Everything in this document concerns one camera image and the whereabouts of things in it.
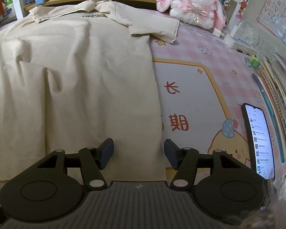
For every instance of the cream t-shirt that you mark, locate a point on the cream t-shirt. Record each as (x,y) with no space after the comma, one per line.
(73,76)

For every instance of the black smartphone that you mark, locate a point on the black smartphone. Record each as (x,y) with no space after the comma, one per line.
(258,140)

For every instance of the blue pen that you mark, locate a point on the blue pen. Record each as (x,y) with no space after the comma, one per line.
(261,88)

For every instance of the white power adapter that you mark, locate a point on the white power adapter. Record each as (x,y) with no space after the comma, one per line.
(234,31)

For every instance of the stack of notebooks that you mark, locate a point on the stack of notebooks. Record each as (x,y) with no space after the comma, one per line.
(281,100)

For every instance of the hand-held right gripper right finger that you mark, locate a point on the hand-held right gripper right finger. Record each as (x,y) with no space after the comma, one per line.
(169,152)

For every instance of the deer cartoon sticker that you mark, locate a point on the deer cartoon sticker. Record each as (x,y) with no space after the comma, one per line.
(243,6)

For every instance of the green yellow toy cube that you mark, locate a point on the green yellow toy cube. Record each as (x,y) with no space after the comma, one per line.
(252,62)

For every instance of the pink printed desk mat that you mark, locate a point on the pink printed desk mat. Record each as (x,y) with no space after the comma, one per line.
(205,88)

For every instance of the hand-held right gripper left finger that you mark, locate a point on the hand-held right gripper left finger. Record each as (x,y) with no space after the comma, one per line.
(107,152)

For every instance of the curved wooden shelf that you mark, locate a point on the curved wooden shelf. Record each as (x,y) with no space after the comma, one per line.
(62,2)

